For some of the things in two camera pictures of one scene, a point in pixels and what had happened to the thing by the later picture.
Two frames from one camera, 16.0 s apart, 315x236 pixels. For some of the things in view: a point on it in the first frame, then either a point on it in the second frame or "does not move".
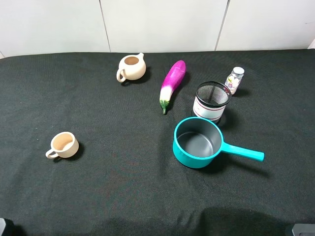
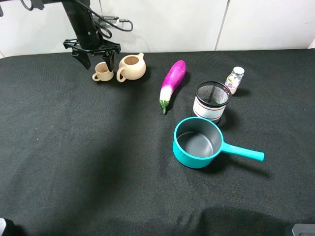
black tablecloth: x=124 y=180 does not move
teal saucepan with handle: x=198 y=142 does not move
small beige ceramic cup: x=64 y=145 -> x=103 y=73
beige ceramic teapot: x=131 y=67 does not move
